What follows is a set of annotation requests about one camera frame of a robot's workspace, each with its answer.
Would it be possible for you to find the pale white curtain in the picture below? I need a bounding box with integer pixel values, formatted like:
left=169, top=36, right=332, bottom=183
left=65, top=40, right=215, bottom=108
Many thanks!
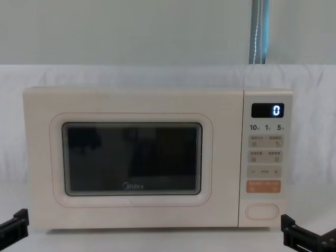
left=0, top=0, right=336, bottom=66

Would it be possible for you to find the cream microwave oven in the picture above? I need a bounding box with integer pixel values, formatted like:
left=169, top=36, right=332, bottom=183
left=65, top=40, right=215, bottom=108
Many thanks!
left=23, top=86, right=293, bottom=233

